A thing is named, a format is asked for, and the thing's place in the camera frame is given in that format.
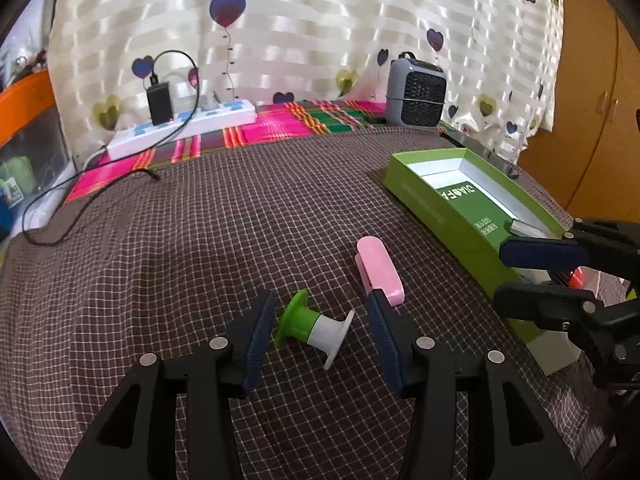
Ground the heart print curtain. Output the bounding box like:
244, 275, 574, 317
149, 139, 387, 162
47, 0, 566, 161

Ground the white power strip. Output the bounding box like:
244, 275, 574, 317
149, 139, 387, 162
106, 99, 257, 160

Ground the grey desktop fan heater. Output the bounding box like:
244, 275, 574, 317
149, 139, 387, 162
386, 52, 447, 127

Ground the clear bin with orange lid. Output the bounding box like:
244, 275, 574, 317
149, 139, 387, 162
0, 70, 71, 241

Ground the black power adapter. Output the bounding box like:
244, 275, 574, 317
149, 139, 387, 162
147, 76, 174, 126

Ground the pink and green plaid cloth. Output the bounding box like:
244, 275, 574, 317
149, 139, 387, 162
65, 100, 451, 203

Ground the pink stapler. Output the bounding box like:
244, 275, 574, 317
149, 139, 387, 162
355, 236, 405, 306

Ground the black charging cable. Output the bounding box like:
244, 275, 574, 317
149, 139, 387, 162
22, 50, 200, 247

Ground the green and white spool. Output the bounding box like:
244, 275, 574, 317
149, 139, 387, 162
272, 290, 357, 372

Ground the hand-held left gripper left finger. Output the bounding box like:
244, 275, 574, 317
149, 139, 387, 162
60, 289, 277, 480

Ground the black smartphone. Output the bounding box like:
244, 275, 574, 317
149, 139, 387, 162
439, 126, 521, 179

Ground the brown checked blanket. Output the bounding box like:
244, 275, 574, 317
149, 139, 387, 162
0, 127, 626, 480

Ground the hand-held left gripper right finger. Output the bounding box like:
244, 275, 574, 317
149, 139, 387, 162
366, 290, 583, 480

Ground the green and white cardboard box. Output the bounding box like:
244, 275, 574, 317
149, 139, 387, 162
384, 147, 631, 377

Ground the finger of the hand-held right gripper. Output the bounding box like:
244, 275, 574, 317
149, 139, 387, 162
494, 281, 640, 341
499, 217, 640, 281

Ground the wooden cabinet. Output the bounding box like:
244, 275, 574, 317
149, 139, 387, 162
517, 0, 640, 221

